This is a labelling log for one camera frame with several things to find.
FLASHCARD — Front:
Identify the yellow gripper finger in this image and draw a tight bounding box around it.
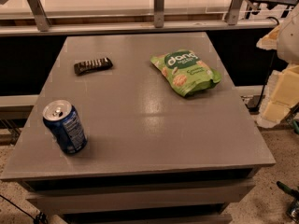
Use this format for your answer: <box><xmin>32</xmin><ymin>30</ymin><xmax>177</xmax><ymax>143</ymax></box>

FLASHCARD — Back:
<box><xmin>256</xmin><ymin>25</ymin><xmax>280</xmax><ymax>50</ymax></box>
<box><xmin>261</xmin><ymin>64</ymin><xmax>299</xmax><ymax>123</ymax></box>

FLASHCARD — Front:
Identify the green rice chip bag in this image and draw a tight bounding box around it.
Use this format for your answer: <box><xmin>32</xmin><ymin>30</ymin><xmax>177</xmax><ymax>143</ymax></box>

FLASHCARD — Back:
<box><xmin>150</xmin><ymin>49</ymin><xmax>221</xmax><ymax>97</ymax></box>

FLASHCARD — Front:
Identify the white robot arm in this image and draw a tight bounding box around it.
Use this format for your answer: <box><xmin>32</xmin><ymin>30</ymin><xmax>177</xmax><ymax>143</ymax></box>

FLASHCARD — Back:
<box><xmin>257</xmin><ymin>5</ymin><xmax>299</xmax><ymax>128</ymax></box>

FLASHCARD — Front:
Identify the blue pepsi can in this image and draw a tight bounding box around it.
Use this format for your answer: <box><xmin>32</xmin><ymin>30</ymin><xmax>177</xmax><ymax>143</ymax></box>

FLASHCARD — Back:
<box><xmin>43</xmin><ymin>100</ymin><xmax>87</xmax><ymax>155</ymax></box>

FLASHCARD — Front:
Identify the grey drawer cabinet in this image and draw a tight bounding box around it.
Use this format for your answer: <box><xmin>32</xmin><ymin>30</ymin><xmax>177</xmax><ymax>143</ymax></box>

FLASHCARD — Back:
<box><xmin>2</xmin><ymin>33</ymin><xmax>275</xmax><ymax>224</ymax></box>

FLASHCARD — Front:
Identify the dark chocolate snack bar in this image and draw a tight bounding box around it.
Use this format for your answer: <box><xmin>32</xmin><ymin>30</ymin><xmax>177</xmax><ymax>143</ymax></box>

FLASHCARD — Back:
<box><xmin>74</xmin><ymin>57</ymin><xmax>113</xmax><ymax>76</ymax></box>

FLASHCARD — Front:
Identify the black cable right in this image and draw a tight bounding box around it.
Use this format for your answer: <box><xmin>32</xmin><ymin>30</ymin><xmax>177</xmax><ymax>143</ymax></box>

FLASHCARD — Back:
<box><xmin>249</xmin><ymin>16</ymin><xmax>280</xmax><ymax>114</ymax></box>

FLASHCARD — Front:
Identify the green handled tool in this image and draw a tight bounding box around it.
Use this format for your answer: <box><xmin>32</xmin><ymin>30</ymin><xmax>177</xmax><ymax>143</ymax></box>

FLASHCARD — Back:
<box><xmin>277</xmin><ymin>181</ymin><xmax>299</xmax><ymax>200</ymax></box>

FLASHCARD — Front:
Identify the metal counter rail with brackets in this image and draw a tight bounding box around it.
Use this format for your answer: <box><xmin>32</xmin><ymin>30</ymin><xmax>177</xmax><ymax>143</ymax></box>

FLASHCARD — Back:
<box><xmin>0</xmin><ymin>0</ymin><xmax>279</xmax><ymax>36</ymax></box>

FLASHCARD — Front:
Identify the black cable on floor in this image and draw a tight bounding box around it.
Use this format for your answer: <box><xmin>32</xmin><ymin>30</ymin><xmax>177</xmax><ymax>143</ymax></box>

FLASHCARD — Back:
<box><xmin>0</xmin><ymin>193</ymin><xmax>50</xmax><ymax>224</ymax></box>

